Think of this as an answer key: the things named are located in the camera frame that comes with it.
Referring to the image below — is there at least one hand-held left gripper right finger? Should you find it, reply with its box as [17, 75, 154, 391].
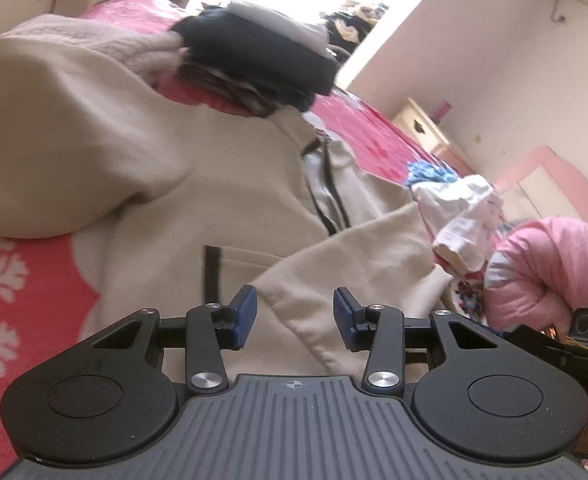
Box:
[333, 287, 500, 397]

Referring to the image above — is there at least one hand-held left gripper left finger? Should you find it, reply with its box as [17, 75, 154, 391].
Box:
[91, 285, 258, 396]

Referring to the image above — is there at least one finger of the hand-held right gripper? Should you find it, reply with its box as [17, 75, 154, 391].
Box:
[503, 326, 588, 386]

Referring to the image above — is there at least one beige zip jacket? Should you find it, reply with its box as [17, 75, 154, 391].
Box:
[0, 22, 457, 386]

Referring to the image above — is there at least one stack of folded clothes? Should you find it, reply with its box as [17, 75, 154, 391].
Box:
[168, 4, 341, 118]

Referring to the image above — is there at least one pink quilt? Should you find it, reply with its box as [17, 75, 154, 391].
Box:
[484, 216, 588, 476]

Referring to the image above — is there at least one pink headboard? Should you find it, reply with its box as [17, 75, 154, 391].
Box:
[494, 145, 588, 241]

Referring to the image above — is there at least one white garment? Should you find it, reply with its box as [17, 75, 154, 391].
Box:
[411, 175, 505, 276]

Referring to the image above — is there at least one blue knitted garment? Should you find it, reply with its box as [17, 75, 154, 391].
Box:
[405, 160, 462, 188]

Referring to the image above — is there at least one cream wooden nightstand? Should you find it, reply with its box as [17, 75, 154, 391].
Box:
[391, 97, 475, 176]

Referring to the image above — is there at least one red floral bedsheet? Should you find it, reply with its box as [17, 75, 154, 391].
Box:
[0, 0, 490, 471]

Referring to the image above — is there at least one beige knit sweater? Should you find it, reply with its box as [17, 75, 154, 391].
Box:
[4, 14, 187, 86]

